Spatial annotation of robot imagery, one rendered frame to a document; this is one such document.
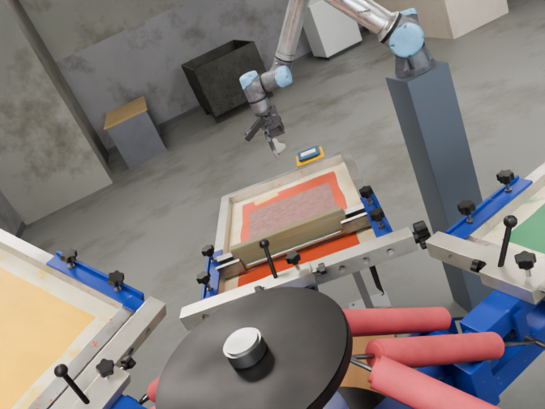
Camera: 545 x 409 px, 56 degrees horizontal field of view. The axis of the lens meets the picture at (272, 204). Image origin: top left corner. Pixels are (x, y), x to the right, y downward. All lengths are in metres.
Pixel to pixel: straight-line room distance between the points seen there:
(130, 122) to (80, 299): 5.87
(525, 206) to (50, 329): 1.32
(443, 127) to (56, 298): 1.51
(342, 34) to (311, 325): 7.79
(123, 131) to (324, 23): 3.41
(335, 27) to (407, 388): 7.80
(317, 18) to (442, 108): 6.24
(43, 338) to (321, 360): 0.92
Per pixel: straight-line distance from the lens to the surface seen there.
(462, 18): 7.15
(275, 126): 2.08
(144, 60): 8.68
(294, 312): 0.83
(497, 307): 1.14
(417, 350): 0.89
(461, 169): 2.26
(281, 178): 2.18
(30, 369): 1.45
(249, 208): 2.11
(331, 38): 8.37
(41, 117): 7.06
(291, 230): 1.62
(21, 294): 1.60
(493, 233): 1.50
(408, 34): 1.91
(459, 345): 0.96
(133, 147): 7.38
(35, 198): 7.34
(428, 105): 2.10
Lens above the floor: 1.81
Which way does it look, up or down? 24 degrees down
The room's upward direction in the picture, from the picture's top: 24 degrees counter-clockwise
